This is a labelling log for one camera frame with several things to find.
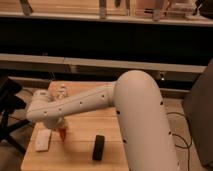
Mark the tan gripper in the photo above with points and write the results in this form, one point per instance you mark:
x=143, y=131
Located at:
x=62, y=125

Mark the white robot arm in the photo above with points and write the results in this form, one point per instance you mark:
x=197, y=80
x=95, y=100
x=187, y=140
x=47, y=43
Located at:
x=141, y=114

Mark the white sponge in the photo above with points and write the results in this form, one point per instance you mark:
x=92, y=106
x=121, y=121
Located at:
x=42, y=140

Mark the white bottle lying down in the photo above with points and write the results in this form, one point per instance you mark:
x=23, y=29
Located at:
x=61, y=92

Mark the black remote control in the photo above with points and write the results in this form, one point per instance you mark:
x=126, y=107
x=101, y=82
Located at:
x=98, y=148

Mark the dark cabinet on right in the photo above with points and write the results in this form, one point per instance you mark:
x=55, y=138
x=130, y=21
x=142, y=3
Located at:
x=198, y=107

